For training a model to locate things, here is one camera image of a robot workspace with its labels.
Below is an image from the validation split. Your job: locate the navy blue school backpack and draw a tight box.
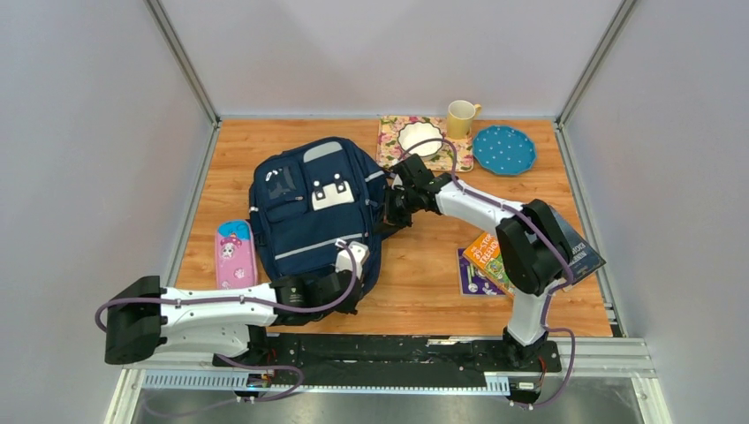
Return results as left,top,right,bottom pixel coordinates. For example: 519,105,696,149
248,137,388,299

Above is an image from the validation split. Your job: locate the dark blue novel book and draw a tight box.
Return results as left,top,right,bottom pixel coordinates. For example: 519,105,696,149
551,208,606,291

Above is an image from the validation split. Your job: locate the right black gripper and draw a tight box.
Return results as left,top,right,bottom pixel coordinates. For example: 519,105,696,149
374,184,420,234

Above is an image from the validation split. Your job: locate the white scalloped bowl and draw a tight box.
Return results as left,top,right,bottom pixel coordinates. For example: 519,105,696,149
397,122,443,160

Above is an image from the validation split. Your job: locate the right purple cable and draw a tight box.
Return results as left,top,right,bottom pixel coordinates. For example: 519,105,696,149
397,138,578,409

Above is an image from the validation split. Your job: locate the pink cartoon pencil case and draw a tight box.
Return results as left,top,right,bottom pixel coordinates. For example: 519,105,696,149
215,219,258,290

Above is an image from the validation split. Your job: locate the blue polka dot plate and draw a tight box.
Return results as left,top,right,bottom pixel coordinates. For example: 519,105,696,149
473,125,537,176

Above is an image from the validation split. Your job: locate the floral placemat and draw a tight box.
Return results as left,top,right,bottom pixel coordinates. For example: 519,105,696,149
375,115,473,172

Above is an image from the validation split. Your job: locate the purple illustrated book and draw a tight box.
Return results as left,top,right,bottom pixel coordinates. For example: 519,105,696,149
457,248,504,297

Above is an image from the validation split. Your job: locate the orange treehouse children's book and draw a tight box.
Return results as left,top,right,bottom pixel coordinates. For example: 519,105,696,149
464,232,515,298

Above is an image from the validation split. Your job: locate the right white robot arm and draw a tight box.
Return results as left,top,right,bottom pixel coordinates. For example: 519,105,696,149
385,155,575,370

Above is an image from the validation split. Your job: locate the purple cable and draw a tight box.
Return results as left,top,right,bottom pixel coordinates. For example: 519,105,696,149
397,138,578,409
95,238,359,405

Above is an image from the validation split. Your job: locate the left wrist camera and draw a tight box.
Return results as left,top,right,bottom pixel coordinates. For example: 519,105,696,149
334,238,369,281

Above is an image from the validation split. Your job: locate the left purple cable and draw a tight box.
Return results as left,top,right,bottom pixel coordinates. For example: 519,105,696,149
95,238,359,405

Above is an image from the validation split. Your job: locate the yellow mug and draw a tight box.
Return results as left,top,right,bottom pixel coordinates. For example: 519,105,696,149
446,100,482,140

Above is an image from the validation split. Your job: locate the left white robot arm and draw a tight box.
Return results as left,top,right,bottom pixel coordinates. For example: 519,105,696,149
95,269,362,367

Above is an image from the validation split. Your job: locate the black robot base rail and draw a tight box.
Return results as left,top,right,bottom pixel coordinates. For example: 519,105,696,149
213,332,563,403

